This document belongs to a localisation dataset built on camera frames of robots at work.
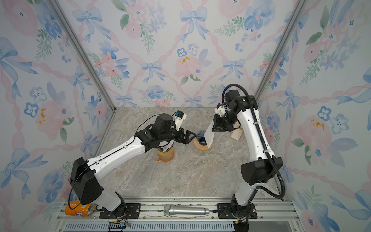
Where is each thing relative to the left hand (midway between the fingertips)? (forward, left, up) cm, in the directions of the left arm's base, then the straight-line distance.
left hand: (190, 131), depth 75 cm
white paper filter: (-2, -9, 0) cm, 10 cm away
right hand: (+1, -11, +1) cm, 11 cm away
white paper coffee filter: (-5, +13, -9) cm, 16 cm away
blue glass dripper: (+5, -7, -13) cm, 16 cm away
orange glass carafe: (-5, +15, -18) cm, 24 cm away
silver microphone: (-32, +9, -22) cm, 40 cm away
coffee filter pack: (+16, -33, -23) cm, 44 cm away
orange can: (-33, +52, -21) cm, 65 cm away
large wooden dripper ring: (-1, -6, -14) cm, 16 cm away
